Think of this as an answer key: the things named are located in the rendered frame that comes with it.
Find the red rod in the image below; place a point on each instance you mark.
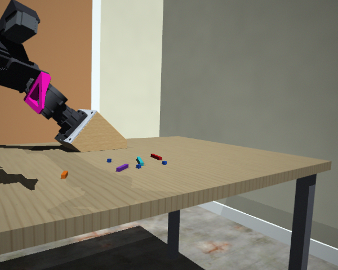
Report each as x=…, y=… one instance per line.
x=156, y=157

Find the turquoise rod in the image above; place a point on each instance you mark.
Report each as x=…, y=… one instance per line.
x=140, y=161

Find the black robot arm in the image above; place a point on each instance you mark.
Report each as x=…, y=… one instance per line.
x=17, y=24

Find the orange rod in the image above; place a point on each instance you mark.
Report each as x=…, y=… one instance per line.
x=64, y=174

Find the purple rod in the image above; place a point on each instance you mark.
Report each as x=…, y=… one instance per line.
x=121, y=168

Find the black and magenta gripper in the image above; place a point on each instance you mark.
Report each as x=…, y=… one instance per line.
x=15, y=72

